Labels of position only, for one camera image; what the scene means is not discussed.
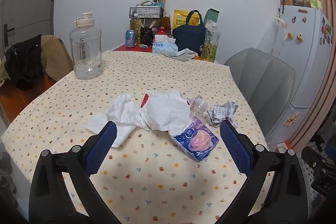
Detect floral tablecloth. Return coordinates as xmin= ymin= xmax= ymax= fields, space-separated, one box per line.
xmin=0 ymin=50 xmax=269 ymax=224

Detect large clear water jug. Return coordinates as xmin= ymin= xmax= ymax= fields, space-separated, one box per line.
xmin=69 ymin=12 xmax=104 ymax=80

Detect white fridge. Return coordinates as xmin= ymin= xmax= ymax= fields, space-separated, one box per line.
xmin=270 ymin=5 xmax=335 ymax=144

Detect white tissue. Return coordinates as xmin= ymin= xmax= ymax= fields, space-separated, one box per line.
xmin=139 ymin=90 xmax=191 ymax=136
xmin=84 ymin=94 xmax=143 ymax=148

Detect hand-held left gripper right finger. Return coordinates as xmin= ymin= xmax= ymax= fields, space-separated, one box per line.
xmin=219 ymin=120 xmax=307 ymax=224

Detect red table mat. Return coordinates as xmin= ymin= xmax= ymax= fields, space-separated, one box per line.
xmin=112 ymin=43 xmax=154 ymax=54

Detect clear bottle with plants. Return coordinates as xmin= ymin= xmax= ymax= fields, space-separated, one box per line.
xmin=201 ymin=22 xmax=221 ymax=62

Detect blue drink can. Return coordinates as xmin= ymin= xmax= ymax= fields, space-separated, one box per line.
xmin=125 ymin=30 xmax=136 ymax=48

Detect group of fridge magnets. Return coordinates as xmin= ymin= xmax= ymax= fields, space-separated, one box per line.
xmin=319 ymin=18 xmax=334 ymax=45

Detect black wire basket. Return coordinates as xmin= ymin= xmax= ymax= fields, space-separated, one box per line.
xmin=129 ymin=5 xmax=165 ymax=20

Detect green box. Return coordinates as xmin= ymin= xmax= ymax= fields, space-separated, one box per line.
xmin=204 ymin=9 xmax=219 ymax=30

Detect navy lunch bag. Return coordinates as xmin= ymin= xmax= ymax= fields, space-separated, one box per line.
xmin=173 ymin=11 xmax=206 ymax=56

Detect crushed clear plastic bottle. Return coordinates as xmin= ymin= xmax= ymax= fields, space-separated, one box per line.
xmin=171 ymin=95 xmax=220 ymax=161

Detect yellow snack packet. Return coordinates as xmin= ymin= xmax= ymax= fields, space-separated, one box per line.
xmin=173 ymin=9 xmax=196 ymax=29

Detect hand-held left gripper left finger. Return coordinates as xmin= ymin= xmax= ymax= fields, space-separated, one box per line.
xmin=28 ymin=120 xmax=118 ymax=224

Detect grey chair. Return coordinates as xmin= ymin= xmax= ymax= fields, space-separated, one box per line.
xmin=224 ymin=48 xmax=296 ymax=136

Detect grey door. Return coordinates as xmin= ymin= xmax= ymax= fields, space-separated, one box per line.
xmin=0 ymin=0 xmax=65 ymax=62

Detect red wrapper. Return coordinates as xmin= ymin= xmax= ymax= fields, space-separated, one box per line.
xmin=140 ymin=93 xmax=151 ymax=109

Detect blue tissue box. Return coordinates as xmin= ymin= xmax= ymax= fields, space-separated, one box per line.
xmin=152 ymin=35 xmax=179 ymax=57

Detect silver wrapper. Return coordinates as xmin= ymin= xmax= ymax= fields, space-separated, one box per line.
xmin=207 ymin=102 xmax=239 ymax=128

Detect black pen holder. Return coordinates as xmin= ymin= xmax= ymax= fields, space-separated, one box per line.
xmin=140 ymin=27 xmax=155 ymax=46

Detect yellow figure magnets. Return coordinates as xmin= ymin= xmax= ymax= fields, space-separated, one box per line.
xmin=285 ymin=113 xmax=300 ymax=126

